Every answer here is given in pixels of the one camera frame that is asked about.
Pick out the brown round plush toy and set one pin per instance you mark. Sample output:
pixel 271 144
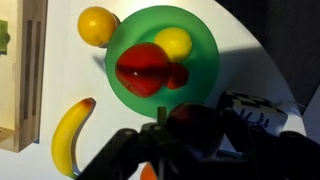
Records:
pixel 196 128

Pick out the small red toy fruit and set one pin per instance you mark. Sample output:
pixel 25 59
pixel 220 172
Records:
pixel 178 76

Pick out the light wooden tray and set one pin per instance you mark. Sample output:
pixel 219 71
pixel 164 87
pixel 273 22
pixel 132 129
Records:
pixel 30 83

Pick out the black white zebra cube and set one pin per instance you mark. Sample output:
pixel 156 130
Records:
pixel 256 115

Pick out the yellow green block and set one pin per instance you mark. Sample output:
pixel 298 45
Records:
pixel 3 36

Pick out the red tomato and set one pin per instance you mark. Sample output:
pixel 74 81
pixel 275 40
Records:
pixel 143 71

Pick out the small orange toy fruit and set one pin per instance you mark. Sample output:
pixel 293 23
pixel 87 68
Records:
pixel 148 173

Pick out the yellow orange toy fruit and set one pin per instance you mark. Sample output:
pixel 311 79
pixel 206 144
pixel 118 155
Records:
pixel 96 25

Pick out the yellow toy banana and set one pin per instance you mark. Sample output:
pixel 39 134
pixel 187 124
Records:
pixel 68 136

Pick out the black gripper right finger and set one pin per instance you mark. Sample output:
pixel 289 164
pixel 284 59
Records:
pixel 273 156

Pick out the green translucent bowl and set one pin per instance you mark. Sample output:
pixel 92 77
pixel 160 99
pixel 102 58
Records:
pixel 200 66

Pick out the yellow toy lemon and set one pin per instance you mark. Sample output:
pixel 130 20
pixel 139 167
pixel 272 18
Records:
pixel 173 43

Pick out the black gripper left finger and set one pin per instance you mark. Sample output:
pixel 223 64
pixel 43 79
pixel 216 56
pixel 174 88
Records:
pixel 126 156

